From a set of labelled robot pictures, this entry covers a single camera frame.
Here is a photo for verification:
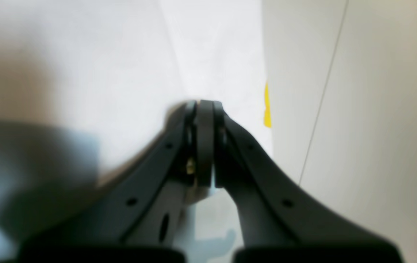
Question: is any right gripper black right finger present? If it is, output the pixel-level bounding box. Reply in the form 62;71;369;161
213;102;402;263

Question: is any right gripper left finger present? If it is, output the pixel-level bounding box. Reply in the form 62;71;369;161
19;100;214;263

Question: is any white printed T-shirt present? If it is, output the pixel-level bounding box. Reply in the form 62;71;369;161
0;0;273;261

